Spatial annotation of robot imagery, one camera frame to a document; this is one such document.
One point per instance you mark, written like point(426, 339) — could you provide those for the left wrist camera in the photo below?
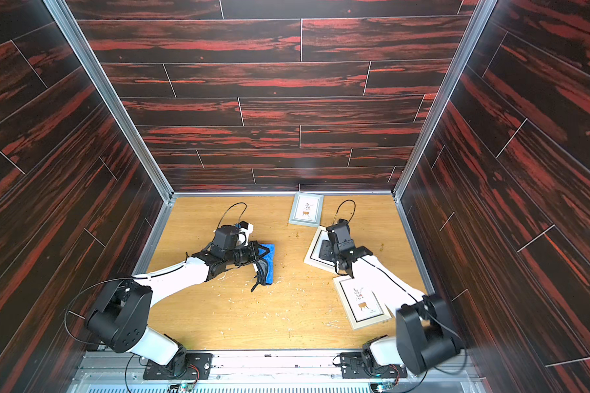
point(231, 237)

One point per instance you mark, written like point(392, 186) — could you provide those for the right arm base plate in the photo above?
point(356, 365)

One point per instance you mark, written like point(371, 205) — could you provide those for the aluminium front rail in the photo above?
point(269, 371)

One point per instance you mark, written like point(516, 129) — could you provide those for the light green picture frame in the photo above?
point(306, 209)

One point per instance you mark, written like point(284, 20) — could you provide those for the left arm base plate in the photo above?
point(192, 366)

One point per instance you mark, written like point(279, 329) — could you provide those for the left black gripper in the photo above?
point(253, 250)

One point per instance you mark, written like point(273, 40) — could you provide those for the cream picture frame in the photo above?
point(320, 252)
point(361, 306)

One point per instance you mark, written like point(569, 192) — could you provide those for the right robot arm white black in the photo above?
point(423, 338)

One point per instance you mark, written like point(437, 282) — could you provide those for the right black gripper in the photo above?
point(339, 244)

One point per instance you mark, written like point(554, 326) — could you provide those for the blue microfiber cloth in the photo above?
point(264, 265)

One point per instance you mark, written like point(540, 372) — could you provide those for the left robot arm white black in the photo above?
point(120, 314)

